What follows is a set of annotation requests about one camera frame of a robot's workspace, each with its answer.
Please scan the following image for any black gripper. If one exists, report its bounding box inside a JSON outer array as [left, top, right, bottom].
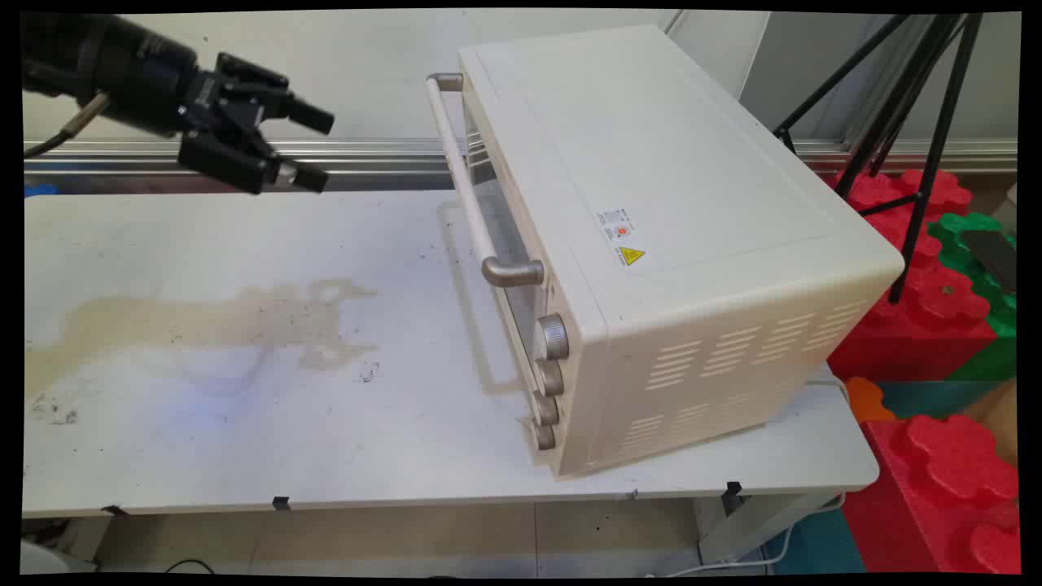
[[20, 12, 336, 195]]

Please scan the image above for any glass oven door with handle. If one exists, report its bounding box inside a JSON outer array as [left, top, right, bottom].
[[426, 72, 546, 400]]

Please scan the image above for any large silver oven knob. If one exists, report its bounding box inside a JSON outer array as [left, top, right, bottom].
[[535, 313, 571, 361]]

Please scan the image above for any white label sticker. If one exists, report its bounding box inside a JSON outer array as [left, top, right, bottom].
[[594, 208, 637, 243]]

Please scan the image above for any cream toaster oven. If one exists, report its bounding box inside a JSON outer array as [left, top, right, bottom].
[[458, 24, 906, 479]]

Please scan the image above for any white table leg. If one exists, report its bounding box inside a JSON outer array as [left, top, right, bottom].
[[694, 492, 843, 566]]

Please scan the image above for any orange foam piece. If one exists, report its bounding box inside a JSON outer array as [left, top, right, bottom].
[[844, 376, 896, 424]]

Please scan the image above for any black tripod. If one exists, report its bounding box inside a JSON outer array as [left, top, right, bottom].
[[772, 12, 983, 304]]

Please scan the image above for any teal foam mat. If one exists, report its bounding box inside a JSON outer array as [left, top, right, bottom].
[[765, 509, 868, 575]]

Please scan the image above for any dark flat object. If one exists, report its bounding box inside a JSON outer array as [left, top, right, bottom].
[[961, 230, 1018, 294]]

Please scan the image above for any green foam block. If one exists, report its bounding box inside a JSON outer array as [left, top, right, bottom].
[[928, 212, 1018, 382]]

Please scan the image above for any big red foam block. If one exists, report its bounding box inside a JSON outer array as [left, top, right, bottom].
[[843, 413, 1022, 575]]

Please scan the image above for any white power cable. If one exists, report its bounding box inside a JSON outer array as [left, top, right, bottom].
[[651, 370, 852, 579]]

